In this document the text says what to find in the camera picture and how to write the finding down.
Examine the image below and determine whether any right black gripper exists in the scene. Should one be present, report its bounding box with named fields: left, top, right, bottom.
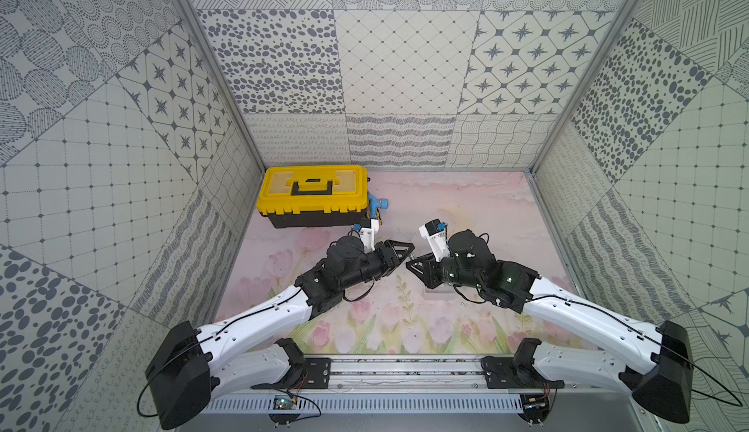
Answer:
left=406, top=250, right=484, bottom=290

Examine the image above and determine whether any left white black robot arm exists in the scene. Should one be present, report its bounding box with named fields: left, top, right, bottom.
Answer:
left=142, top=236, right=415, bottom=430

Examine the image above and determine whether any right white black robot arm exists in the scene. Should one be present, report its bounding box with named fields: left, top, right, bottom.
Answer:
left=406, top=227, right=699, bottom=424

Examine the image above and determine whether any clear plastic storage box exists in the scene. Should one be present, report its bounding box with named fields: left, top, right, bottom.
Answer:
left=422, top=286, right=460, bottom=301

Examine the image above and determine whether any blue yellow hand tool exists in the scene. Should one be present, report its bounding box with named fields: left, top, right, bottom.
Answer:
left=368, top=193, right=389, bottom=225

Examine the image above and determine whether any yellow black toolbox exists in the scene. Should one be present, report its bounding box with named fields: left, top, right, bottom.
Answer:
left=257, top=165, right=370, bottom=228

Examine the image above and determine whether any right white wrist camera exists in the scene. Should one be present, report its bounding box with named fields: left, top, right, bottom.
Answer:
left=419, top=219, right=450, bottom=262

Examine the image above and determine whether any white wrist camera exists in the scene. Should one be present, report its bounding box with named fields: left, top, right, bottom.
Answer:
left=419, top=219, right=450, bottom=262
left=358, top=219, right=380, bottom=253

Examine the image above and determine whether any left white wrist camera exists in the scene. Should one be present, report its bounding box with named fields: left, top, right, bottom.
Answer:
left=358, top=219, right=380, bottom=253

